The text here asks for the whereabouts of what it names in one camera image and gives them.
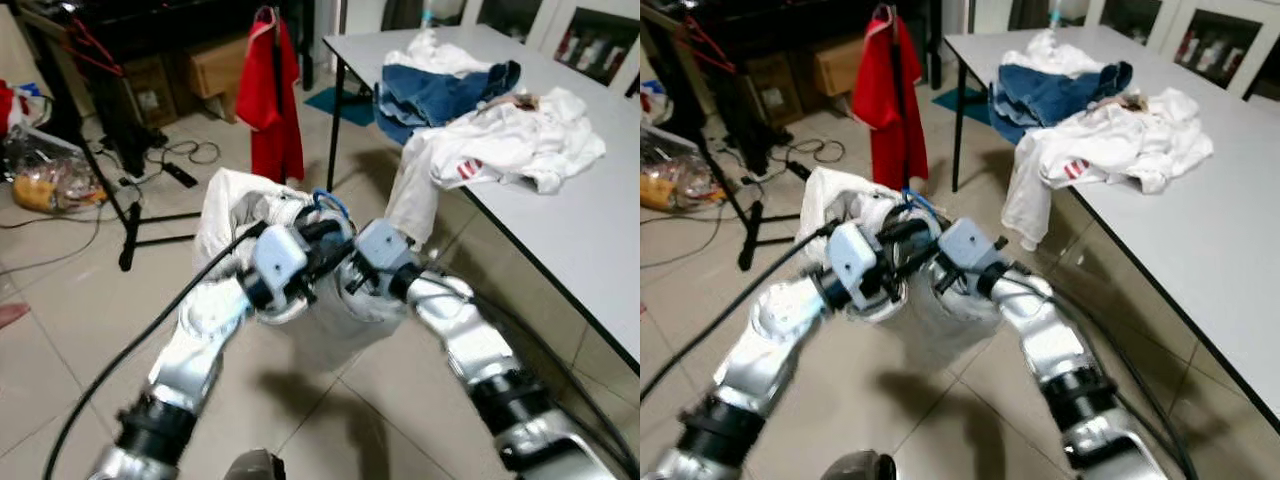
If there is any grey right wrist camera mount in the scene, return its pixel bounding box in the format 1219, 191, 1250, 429
938, 216, 1004, 276
352, 218, 416, 276

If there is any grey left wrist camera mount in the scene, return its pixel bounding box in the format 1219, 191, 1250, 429
826, 222, 883, 301
248, 225, 309, 293

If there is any white polo shirt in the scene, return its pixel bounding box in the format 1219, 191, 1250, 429
385, 88, 607, 246
1000, 88, 1216, 251

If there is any red jacket with white trim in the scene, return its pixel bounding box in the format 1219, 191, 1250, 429
235, 8, 306, 184
850, 8, 931, 191

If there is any cream denim jacket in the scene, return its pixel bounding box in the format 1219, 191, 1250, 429
192, 165, 411, 379
795, 165, 1001, 376

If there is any crumpled white shirt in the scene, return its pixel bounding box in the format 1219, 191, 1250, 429
1000, 28, 1106, 79
383, 28, 496, 79

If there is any white table with black legs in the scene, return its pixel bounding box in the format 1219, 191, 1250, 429
322, 25, 641, 376
943, 25, 1280, 431

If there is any grey robot leg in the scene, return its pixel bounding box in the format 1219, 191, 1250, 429
818, 450, 898, 480
220, 448, 289, 480

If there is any black desk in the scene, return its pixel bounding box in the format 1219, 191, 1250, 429
645, 0, 941, 56
20, 0, 316, 61

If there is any clear plastic bag of goods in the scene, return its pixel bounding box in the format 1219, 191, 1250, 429
0, 122, 109, 216
640, 130, 713, 211

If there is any red clothes hanger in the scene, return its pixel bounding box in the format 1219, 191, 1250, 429
680, 15, 736, 76
65, 18, 126, 79

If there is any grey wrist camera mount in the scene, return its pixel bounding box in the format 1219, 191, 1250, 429
352, 218, 416, 276
248, 225, 309, 293
826, 222, 883, 301
938, 216, 1004, 276

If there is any blue denim jacket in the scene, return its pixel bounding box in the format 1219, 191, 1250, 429
988, 62, 1134, 146
372, 60, 523, 146

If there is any blue plastic clothes hanger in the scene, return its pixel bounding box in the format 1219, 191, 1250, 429
903, 188, 943, 223
310, 188, 353, 223

